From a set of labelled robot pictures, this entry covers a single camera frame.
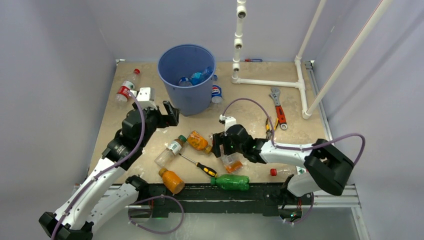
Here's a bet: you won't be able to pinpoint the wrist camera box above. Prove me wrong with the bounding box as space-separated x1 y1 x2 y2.
130 87 158 110
219 114 237 132

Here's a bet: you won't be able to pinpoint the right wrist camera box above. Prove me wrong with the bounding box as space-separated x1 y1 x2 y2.
219 114 237 132

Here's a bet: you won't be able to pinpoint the orange juice bottle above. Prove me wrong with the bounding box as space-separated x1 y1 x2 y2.
158 167 185 194

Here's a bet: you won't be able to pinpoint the green cap tea bottle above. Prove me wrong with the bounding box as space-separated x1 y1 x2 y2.
154 135 187 168

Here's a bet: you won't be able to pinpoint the orange floral label bottle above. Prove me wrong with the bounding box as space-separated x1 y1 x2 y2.
220 153 243 174

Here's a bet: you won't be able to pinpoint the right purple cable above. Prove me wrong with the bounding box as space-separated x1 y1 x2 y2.
221 97 367 167

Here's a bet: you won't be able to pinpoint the green plastic bottle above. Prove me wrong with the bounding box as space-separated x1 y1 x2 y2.
210 174 250 191

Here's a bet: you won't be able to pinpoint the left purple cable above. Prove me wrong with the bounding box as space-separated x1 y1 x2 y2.
49 92 147 240

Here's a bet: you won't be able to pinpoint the white PVC pipe frame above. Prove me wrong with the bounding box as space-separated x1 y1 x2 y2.
231 0 392 120

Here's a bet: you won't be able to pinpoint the red handled adjustable wrench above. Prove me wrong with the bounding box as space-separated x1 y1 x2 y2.
269 87 288 131

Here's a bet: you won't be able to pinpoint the red blue screwdriver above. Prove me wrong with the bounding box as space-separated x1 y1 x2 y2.
242 58 263 63

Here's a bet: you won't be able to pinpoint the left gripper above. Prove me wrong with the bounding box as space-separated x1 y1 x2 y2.
132 100 179 148

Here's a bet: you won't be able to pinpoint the yellow handled pliers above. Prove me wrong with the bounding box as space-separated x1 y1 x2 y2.
264 116 280 137

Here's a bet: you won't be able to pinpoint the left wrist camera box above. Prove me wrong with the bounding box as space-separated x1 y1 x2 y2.
130 87 158 110

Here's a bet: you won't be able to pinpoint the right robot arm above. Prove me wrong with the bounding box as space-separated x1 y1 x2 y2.
211 124 355 204

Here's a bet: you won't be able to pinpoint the black yellow screwdriver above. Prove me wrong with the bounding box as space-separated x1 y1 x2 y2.
179 153 218 178

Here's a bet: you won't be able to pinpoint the orange pouch gold cap bottle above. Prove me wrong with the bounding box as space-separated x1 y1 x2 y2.
187 130 212 154

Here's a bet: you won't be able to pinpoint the red cap clear bottle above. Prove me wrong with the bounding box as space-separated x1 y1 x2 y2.
269 166 308 177

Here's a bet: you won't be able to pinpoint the red label clear bottle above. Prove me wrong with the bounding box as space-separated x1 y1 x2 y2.
115 68 141 103

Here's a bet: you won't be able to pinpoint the small Pepsi bottle by bin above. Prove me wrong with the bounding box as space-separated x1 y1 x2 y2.
211 74 223 106

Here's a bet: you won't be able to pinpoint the large Pepsi bottle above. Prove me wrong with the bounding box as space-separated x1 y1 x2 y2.
178 77 193 87

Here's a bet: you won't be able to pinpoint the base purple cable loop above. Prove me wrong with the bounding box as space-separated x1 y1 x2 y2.
127 196 184 236

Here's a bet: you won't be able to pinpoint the crushed blue label bottle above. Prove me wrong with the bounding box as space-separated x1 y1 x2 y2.
190 66 213 86

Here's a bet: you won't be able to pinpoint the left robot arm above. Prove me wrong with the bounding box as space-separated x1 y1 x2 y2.
38 100 180 240

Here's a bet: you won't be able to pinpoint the blue plastic bin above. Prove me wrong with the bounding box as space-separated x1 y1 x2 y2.
157 44 217 116

